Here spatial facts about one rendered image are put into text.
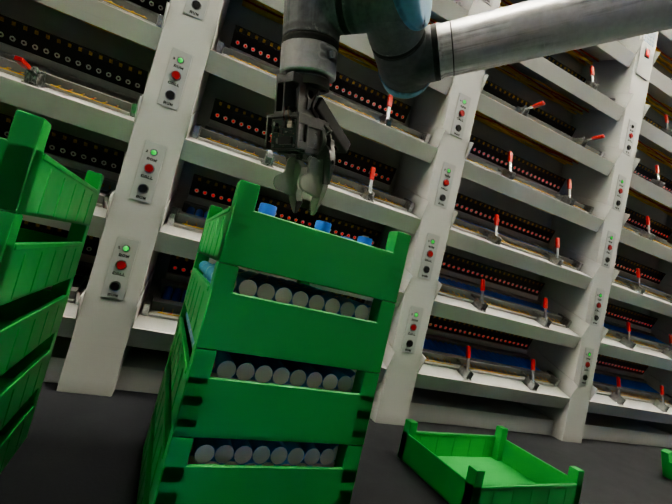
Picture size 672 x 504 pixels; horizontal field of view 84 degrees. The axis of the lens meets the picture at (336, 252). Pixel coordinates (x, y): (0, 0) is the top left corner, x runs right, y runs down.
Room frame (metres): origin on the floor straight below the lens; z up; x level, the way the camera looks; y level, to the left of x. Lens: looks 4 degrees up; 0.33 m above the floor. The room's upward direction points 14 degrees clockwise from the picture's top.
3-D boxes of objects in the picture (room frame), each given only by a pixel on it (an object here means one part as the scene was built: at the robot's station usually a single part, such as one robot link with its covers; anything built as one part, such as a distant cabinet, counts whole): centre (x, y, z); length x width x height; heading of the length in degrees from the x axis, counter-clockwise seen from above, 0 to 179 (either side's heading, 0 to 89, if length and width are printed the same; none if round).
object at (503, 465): (0.79, -0.41, 0.04); 0.30 x 0.20 x 0.08; 115
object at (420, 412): (1.24, -0.53, 0.03); 2.19 x 0.16 x 0.05; 111
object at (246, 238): (0.52, 0.07, 0.36); 0.30 x 0.20 x 0.08; 24
